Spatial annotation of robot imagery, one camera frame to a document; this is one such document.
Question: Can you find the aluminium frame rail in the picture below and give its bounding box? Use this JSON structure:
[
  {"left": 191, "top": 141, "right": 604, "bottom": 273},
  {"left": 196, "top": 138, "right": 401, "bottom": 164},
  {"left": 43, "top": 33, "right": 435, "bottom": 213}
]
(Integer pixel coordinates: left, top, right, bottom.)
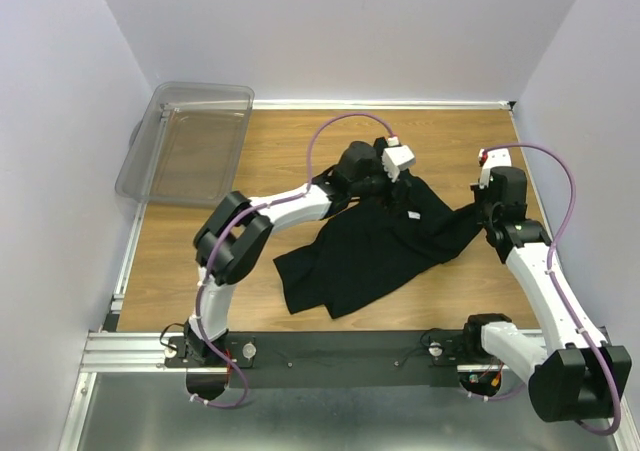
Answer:
[{"left": 58, "top": 200, "right": 164, "bottom": 450}]

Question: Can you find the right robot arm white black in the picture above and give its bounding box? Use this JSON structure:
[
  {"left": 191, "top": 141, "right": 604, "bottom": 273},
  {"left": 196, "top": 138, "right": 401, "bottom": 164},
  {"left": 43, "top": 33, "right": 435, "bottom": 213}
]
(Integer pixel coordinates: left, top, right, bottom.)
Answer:
[{"left": 459, "top": 165, "right": 632, "bottom": 425}]

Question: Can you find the clear plastic bin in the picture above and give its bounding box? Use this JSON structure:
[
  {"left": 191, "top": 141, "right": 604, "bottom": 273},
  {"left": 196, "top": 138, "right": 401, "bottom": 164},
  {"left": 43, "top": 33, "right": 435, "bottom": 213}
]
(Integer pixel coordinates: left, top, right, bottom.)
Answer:
[{"left": 115, "top": 82, "right": 254, "bottom": 208}]

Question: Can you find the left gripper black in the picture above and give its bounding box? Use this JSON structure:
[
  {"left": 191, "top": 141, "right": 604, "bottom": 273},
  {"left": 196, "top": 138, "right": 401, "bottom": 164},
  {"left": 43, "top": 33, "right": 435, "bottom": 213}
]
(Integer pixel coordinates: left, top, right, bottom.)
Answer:
[{"left": 349, "top": 151, "right": 414, "bottom": 217}]

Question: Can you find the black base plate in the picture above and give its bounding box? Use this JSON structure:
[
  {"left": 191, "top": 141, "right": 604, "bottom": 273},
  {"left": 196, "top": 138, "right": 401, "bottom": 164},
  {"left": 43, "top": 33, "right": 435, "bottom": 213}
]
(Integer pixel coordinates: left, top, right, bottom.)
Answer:
[{"left": 164, "top": 328, "right": 506, "bottom": 395}]

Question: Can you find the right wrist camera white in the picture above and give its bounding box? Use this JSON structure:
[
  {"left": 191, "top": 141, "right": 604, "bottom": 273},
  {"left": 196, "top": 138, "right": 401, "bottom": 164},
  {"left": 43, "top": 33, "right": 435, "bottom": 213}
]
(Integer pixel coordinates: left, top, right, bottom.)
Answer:
[{"left": 478, "top": 148, "right": 512, "bottom": 189}]

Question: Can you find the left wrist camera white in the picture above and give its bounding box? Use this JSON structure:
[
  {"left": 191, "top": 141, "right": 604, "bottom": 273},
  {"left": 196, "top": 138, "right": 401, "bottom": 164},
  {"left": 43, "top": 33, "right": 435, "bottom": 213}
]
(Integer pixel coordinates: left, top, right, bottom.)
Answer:
[{"left": 381, "top": 136, "right": 416, "bottom": 182}]

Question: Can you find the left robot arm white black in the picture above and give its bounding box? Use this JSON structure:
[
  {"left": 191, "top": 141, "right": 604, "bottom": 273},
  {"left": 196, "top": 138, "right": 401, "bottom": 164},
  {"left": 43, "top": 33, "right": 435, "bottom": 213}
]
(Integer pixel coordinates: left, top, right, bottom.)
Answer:
[{"left": 184, "top": 137, "right": 416, "bottom": 366}]

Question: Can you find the black t shirt blue logo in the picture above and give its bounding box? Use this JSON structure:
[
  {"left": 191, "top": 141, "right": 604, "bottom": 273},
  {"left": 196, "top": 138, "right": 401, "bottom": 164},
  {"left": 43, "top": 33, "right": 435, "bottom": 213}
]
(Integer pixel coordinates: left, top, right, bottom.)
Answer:
[{"left": 274, "top": 172, "right": 481, "bottom": 319}]

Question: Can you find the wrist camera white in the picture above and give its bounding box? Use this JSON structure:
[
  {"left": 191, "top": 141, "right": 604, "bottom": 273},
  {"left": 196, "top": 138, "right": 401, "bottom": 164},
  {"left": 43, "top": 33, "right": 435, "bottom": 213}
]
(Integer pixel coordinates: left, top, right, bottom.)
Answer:
[
  {"left": 478, "top": 148, "right": 512, "bottom": 189},
  {"left": 381, "top": 136, "right": 416, "bottom": 182}
]

